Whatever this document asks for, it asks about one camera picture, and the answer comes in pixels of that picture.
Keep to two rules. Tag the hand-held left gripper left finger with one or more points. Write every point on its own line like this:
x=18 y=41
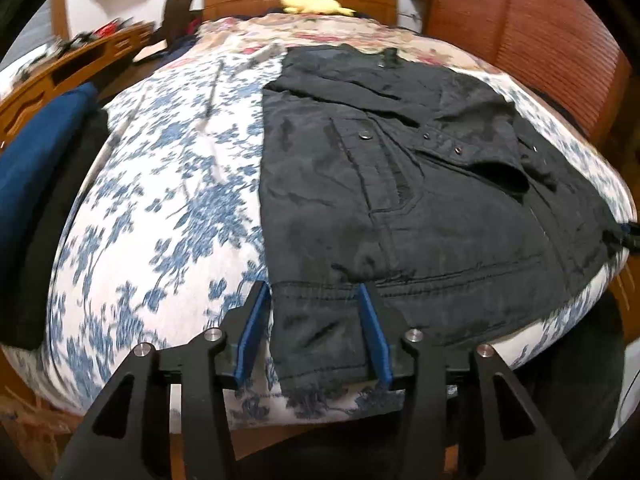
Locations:
x=252 y=335

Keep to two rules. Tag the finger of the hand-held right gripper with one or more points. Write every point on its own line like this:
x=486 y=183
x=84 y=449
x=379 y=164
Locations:
x=627 y=237

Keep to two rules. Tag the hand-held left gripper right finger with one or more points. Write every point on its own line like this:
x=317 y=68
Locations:
x=375 y=340

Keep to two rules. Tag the black jacket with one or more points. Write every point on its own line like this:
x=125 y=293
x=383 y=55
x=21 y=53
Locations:
x=450 y=210

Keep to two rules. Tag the blue floral blanket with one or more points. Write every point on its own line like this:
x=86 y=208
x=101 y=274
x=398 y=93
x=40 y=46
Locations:
x=150 y=235

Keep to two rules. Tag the person's dark trousers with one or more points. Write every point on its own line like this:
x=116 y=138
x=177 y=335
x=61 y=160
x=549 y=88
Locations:
x=565 y=385

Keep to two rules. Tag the wooden louvred wardrobe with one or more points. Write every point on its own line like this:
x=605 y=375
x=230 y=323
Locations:
x=525 y=35

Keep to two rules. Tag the red floral blanket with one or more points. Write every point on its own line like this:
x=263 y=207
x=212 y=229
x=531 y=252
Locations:
x=325 y=30

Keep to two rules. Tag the wooden desk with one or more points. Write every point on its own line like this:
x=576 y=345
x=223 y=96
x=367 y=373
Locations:
x=75 y=65

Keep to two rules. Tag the dark wooden chair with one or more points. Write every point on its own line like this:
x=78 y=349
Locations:
x=180 y=15

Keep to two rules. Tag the yellow plush toy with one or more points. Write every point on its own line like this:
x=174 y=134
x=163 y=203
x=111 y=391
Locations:
x=312 y=2

